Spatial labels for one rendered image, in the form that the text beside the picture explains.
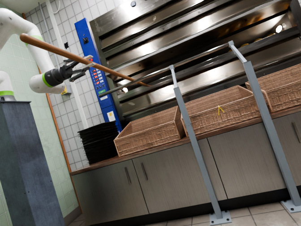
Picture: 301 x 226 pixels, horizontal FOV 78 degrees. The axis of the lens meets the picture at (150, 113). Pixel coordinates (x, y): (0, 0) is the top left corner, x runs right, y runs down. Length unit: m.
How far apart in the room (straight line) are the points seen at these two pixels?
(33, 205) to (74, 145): 1.13
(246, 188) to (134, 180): 0.81
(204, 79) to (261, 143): 0.83
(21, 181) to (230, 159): 1.36
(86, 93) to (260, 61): 1.84
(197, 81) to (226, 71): 0.28
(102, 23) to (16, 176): 1.71
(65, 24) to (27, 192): 1.91
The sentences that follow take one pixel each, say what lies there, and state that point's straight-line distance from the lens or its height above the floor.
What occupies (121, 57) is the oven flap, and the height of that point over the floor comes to 1.57.
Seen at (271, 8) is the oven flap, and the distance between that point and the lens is 2.09.
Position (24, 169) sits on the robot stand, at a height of 0.74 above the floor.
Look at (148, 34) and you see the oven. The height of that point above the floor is 1.67.
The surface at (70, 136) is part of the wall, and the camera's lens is 2.48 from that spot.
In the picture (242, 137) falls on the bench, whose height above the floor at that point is 0.49.
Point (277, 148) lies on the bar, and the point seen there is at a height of 0.38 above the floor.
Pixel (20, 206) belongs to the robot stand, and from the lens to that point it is 1.54.
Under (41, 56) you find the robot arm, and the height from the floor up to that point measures 1.40.
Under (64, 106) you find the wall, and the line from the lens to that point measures 2.51.
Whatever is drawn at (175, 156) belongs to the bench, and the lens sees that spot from 1.44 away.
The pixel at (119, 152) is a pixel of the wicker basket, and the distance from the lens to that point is 1.62.
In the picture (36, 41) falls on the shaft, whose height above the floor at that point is 1.18.
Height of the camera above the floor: 0.77
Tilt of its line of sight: 3 degrees up
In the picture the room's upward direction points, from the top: 18 degrees counter-clockwise
